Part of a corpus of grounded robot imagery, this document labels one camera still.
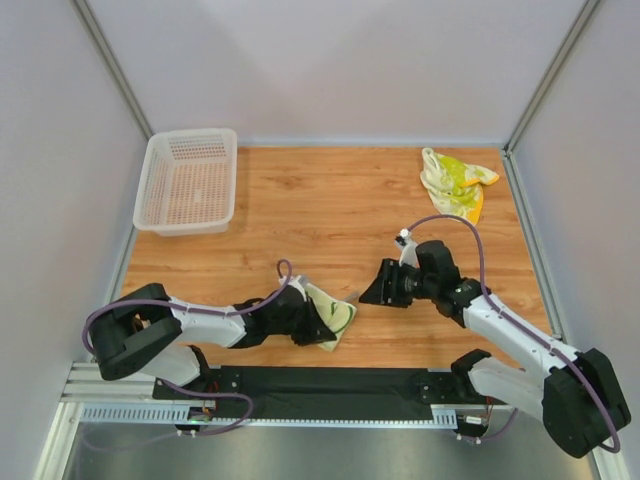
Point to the white perforated plastic basket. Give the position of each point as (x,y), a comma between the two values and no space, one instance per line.
(187,184)

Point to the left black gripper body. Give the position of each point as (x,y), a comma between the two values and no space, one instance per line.
(307,320)

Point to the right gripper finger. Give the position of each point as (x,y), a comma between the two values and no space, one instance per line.
(386,274)
(374,295)

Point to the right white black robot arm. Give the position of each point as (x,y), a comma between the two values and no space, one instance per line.
(575,395)

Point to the white cable duct strip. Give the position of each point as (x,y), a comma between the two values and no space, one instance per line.
(432,418)

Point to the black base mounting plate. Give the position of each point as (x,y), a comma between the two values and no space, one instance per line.
(380,391)

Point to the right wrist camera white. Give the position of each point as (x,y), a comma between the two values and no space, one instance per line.
(407,247)

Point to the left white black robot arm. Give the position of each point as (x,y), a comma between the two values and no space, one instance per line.
(149,331)

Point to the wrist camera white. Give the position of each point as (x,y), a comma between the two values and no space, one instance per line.
(300,282)
(407,247)

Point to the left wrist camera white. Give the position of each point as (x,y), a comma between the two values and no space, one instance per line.
(300,282)

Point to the green patterned towel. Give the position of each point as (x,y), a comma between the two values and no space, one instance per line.
(336,314)

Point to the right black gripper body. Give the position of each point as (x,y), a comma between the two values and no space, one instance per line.
(392,282)

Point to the white yellow patterned towel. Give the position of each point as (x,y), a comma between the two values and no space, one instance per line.
(454,187)

